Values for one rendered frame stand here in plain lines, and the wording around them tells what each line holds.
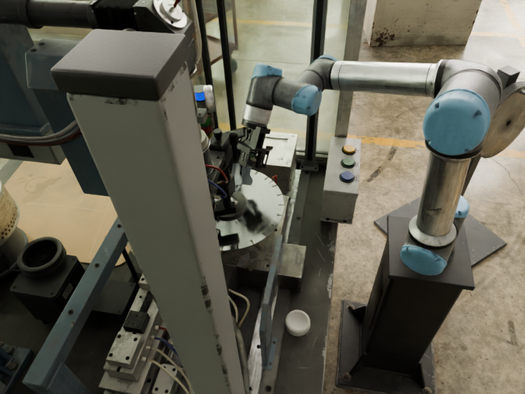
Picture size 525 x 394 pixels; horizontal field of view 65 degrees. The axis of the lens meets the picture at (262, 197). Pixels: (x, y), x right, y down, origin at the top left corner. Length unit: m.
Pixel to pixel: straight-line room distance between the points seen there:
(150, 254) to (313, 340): 0.98
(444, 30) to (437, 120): 3.46
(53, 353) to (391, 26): 3.77
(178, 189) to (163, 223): 0.03
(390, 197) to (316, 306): 1.48
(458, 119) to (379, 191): 1.79
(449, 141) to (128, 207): 0.76
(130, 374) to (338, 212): 0.78
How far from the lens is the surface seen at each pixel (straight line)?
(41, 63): 0.78
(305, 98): 1.04
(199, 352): 0.34
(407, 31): 4.24
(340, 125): 1.51
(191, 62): 0.74
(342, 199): 1.35
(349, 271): 2.23
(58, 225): 1.60
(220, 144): 0.93
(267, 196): 1.22
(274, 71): 1.10
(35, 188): 1.78
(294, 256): 1.24
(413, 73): 1.05
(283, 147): 1.47
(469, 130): 0.88
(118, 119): 0.17
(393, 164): 2.85
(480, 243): 2.52
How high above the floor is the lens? 1.83
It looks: 46 degrees down
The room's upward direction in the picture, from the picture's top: 3 degrees counter-clockwise
